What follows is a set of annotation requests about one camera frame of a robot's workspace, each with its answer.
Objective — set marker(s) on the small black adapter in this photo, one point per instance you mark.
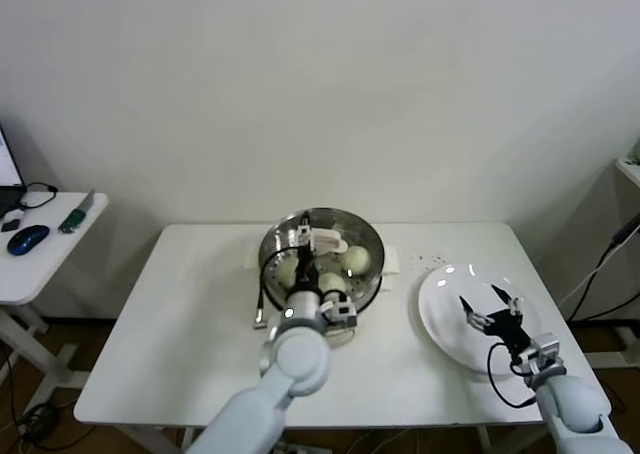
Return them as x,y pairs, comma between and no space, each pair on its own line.
10,226

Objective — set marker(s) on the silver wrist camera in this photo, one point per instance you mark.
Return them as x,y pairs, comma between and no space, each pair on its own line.
342,315
546,349

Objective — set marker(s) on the black laptop computer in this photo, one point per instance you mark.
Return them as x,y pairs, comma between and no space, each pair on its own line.
7,196

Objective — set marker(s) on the blue black computer mouse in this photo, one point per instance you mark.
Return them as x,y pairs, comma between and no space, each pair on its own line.
27,239

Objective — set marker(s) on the white power strip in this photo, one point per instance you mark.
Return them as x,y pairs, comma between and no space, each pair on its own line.
302,448

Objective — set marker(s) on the round glass pot lid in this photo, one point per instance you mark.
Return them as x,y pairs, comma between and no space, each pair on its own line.
327,241

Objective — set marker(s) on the white side table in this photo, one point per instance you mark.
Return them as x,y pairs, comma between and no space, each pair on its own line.
50,274

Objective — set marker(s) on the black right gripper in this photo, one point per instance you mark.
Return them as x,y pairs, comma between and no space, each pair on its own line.
507,331

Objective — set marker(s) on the white shelf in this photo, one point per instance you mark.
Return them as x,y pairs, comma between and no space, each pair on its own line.
627,166

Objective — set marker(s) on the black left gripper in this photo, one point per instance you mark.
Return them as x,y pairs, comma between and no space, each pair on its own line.
306,272

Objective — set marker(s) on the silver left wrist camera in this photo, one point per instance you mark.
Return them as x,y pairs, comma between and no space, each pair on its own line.
342,315

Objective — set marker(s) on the round white plate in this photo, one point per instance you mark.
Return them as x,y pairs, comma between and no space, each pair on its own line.
440,319

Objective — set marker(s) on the perforated steel steamer basket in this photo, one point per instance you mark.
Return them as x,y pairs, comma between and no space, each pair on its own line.
375,288

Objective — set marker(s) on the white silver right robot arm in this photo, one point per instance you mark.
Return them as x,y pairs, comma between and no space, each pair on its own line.
570,404

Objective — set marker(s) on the white steamed baozi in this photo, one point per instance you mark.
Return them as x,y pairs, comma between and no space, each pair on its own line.
332,282
357,260
281,275

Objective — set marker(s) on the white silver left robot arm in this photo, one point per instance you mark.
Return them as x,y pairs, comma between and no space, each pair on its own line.
295,364

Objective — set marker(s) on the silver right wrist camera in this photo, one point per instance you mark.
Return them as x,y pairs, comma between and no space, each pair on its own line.
546,349

